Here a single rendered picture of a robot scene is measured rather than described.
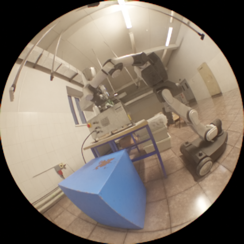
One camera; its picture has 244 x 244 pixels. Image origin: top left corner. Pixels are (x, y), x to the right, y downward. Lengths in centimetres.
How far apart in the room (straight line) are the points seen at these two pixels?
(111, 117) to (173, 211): 108
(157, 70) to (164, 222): 128
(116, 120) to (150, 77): 54
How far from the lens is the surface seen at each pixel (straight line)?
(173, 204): 86
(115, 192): 44
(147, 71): 80
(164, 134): 156
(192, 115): 83
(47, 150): 185
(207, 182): 95
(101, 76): 57
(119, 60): 60
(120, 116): 78
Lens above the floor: 79
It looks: 3 degrees up
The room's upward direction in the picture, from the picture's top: 25 degrees counter-clockwise
